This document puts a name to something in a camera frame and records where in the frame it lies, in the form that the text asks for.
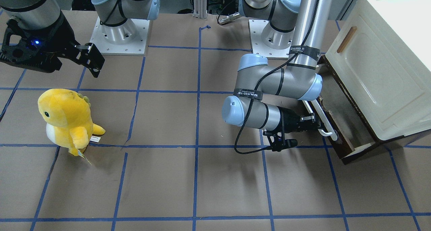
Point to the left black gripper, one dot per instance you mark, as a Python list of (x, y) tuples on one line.
[(290, 119)]

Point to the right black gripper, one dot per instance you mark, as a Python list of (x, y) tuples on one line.
[(61, 36)]

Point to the white drawer handle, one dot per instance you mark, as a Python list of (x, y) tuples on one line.
[(327, 130)]

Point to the dark wooden drawer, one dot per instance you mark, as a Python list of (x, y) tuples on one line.
[(356, 139)]

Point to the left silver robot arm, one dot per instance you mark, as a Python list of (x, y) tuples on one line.
[(299, 26)]

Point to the yellow plush dinosaur toy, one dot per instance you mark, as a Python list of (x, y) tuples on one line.
[(68, 119)]

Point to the cream white cabinet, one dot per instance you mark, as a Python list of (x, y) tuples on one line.
[(382, 56)]

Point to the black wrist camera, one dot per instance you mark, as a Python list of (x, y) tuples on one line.
[(278, 143)]

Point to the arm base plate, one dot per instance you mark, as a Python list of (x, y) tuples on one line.
[(129, 39), (267, 41)]

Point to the aluminium frame post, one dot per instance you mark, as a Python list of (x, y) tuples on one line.
[(200, 9)]

